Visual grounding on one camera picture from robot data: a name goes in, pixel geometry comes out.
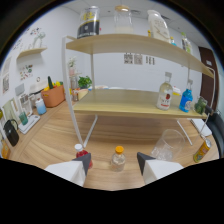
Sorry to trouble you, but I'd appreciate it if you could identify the yellow cup white lid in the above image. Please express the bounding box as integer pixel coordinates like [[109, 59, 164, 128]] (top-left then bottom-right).
[[172, 86, 182, 98]]

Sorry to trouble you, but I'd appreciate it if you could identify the black kettle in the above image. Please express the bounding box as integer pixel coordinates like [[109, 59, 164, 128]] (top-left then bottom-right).
[[3, 119, 20, 148]]

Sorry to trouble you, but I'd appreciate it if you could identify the white paper pad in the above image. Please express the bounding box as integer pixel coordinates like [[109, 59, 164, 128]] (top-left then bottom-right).
[[189, 118, 213, 137]]

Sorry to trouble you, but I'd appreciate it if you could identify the white kitchen scale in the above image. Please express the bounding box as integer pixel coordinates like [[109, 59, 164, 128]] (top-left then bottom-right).
[[18, 114, 41, 135]]

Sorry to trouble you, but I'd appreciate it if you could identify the green potted plant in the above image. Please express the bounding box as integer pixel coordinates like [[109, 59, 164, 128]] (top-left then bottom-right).
[[77, 75, 93, 90]]

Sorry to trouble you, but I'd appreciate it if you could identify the small blue liquid bottle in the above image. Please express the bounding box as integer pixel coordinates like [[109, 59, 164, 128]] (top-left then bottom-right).
[[179, 79, 194, 113]]

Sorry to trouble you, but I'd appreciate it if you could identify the wall poster group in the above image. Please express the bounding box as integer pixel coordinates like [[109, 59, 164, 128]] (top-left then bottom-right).
[[123, 53, 156, 66]]

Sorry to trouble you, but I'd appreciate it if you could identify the glass jar with cork lid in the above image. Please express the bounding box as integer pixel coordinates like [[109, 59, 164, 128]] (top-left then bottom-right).
[[113, 4, 134, 34]]

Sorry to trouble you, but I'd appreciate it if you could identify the clear bottle green cap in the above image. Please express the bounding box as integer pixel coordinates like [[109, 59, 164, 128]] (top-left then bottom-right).
[[180, 32, 193, 54]]

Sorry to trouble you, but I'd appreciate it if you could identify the black chair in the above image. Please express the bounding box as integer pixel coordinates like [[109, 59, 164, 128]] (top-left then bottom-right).
[[208, 111, 224, 158]]

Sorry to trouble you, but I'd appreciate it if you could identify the clear vodka bottle red label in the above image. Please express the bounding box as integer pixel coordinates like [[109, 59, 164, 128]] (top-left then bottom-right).
[[155, 71, 174, 111]]

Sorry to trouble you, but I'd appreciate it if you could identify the white and blue bottle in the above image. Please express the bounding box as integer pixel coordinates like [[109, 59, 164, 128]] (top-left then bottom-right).
[[35, 98, 48, 116]]

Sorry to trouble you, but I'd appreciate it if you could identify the wooden wall shelf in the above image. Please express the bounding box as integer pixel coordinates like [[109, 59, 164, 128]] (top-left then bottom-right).
[[16, 47, 48, 59]]

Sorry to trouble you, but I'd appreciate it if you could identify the glass jar with green leaves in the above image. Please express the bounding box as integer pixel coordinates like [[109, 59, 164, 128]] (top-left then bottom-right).
[[194, 96, 208, 115]]

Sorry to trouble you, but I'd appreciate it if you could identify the cream cup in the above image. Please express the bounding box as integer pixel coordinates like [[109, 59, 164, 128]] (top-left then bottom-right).
[[77, 89, 88, 101]]

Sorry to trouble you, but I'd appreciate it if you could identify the green cup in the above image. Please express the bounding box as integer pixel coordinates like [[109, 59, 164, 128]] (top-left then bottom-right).
[[18, 111, 29, 126]]

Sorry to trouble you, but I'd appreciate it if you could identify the small clear bottle orange cap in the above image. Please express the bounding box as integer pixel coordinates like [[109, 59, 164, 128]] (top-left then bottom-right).
[[110, 145, 127, 173]]

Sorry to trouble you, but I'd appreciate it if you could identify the tall black and silver can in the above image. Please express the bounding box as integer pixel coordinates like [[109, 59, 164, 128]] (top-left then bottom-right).
[[77, 5, 101, 40]]

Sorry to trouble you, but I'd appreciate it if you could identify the two-tier wooden rack white frame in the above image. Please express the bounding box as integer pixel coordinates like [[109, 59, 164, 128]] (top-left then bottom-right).
[[61, 33, 216, 148]]

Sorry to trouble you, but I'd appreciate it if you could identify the large white milk bottle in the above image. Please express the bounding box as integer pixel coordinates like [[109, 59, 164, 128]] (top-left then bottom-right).
[[147, 9, 171, 44]]

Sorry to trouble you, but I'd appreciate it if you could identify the small red liquid bottle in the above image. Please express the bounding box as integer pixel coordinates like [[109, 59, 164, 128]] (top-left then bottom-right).
[[73, 143, 94, 169]]

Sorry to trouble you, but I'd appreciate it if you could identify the brown door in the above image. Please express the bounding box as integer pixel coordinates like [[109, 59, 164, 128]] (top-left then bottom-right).
[[198, 46, 216, 111]]

